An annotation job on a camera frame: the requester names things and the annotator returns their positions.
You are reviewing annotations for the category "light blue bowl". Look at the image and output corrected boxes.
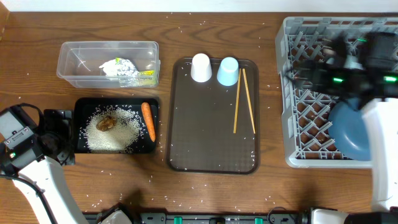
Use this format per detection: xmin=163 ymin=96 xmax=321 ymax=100
xmin=343 ymin=55 xmax=364 ymax=70

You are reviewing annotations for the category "dark blue plate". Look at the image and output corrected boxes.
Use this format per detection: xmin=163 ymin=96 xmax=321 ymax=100
xmin=328 ymin=98 xmax=371 ymax=161

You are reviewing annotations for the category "brown food lump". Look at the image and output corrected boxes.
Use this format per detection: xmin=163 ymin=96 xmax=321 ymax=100
xmin=96 ymin=115 xmax=117 ymax=132

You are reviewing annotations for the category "pile of white rice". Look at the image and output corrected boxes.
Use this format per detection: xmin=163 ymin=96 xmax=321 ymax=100
xmin=78 ymin=105 xmax=146 ymax=153

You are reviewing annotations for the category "white napkin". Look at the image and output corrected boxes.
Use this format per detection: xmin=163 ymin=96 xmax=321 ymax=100
xmin=99 ymin=58 xmax=119 ymax=79

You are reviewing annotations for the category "foil wrapper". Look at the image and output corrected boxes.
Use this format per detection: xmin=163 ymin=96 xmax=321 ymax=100
xmin=116 ymin=57 xmax=139 ymax=87

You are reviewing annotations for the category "orange carrot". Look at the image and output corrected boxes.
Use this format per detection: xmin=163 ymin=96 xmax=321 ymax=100
xmin=141 ymin=102 xmax=156 ymax=142

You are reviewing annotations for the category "yellow green snack packet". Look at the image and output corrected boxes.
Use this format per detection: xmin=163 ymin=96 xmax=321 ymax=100
xmin=137 ymin=70 xmax=158 ymax=87

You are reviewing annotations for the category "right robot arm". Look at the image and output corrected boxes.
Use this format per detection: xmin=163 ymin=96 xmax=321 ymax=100
xmin=285 ymin=32 xmax=397 ymax=223

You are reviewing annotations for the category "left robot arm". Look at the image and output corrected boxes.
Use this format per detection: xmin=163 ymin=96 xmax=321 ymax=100
xmin=1 ymin=103 xmax=134 ymax=223

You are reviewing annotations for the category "grey dishwasher rack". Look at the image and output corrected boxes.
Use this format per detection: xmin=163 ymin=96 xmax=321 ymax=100
xmin=275 ymin=17 xmax=397 ymax=169

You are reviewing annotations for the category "black plastic tray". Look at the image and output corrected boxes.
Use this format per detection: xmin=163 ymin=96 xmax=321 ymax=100
xmin=73 ymin=98 xmax=159 ymax=154

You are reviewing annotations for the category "clear plastic bin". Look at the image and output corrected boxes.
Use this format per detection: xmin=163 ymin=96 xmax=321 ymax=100
xmin=57 ymin=41 xmax=160 ymax=88

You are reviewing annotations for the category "wooden chopstick right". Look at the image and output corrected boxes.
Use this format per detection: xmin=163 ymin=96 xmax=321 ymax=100
xmin=243 ymin=68 xmax=256 ymax=134

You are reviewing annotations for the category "wooden chopstick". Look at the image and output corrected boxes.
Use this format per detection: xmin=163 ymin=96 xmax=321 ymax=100
xmin=233 ymin=68 xmax=241 ymax=134
xmin=243 ymin=68 xmax=256 ymax=134

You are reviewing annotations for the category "wooden chopstick left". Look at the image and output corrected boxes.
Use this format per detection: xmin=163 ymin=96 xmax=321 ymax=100
xmin=233 ymin=68 xmax=241 ymax=134

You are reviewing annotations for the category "light blue plastic cup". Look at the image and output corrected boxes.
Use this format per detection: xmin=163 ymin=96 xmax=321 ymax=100
xmin=217 ymin=57 xmax=239 ymax=86

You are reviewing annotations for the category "dark brown serving tray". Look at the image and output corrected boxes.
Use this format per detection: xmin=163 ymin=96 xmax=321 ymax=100
xmin=166 ymin=58 xmax=260 ymax=174

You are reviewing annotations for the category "pink plastic cup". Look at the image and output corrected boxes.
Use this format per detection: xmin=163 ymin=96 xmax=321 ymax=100
xmin=190 ymin=53 xmax=212 ymax=83

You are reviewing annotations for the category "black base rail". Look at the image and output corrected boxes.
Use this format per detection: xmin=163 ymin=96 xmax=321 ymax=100
xmin=83 ymin=212 xmax=374 ymax=224

